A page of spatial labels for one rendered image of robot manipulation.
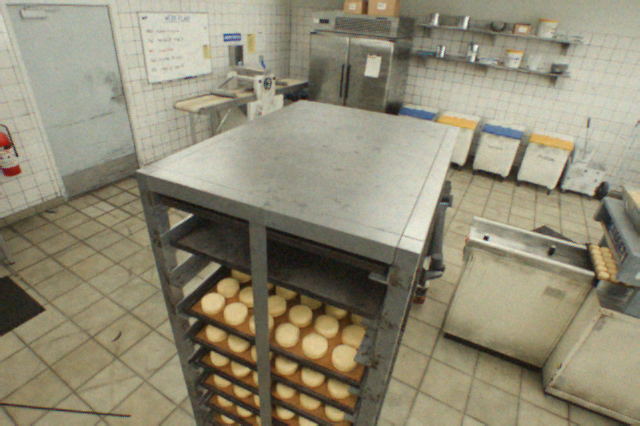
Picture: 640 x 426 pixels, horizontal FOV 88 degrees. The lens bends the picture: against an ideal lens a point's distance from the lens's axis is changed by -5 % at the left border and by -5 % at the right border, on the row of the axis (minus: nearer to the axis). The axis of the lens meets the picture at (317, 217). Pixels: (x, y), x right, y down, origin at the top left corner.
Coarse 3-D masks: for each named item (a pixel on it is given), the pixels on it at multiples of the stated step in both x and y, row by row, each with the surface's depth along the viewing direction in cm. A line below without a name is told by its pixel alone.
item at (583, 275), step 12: (480, 240) 214; (492, 252) 212; (504, 252) 209; (516, 252) 205; (528, 264) 205; (540, 264) 202; (552, 264) 198; (564, 264) 197; (576, 276) 195; (588, 276) 192
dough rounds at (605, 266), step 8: (592, 248) 211; (600, 248) 211; (592, 256) 205; (600, 256) 202; (608, 256) 203; (600, 264) 196; (608, 264) 196; (600, 272) 189; (608, 272) 191; (608, 280) 186; (616, 280) 184; (632, 288) 182
